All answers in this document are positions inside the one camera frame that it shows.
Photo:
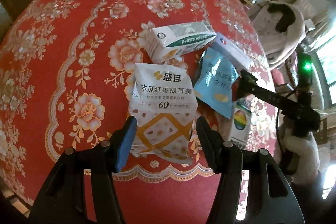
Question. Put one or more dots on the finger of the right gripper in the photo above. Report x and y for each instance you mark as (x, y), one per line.
(248, 85)

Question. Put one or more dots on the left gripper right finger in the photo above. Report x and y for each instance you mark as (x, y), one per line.
(270, 198)

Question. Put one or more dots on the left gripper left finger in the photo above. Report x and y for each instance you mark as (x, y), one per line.
(61, 198)

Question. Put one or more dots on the white medicine tablet box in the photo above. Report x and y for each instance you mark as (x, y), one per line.
(232, 52)

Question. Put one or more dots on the light blue snack bag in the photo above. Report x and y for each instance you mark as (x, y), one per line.
(214, 84)

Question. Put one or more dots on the white orange snack bag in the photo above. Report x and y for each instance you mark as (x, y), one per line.
(164, 105)

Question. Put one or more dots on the white green milk carton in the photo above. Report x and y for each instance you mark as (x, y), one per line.
(167, 42)

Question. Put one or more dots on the white green medicine box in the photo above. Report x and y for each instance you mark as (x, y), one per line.
(241, 126)

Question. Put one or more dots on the white chair with coat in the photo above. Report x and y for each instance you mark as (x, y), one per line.
(280, 27)

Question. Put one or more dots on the red floral tablecloth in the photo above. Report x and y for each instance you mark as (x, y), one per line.
(66, 78)

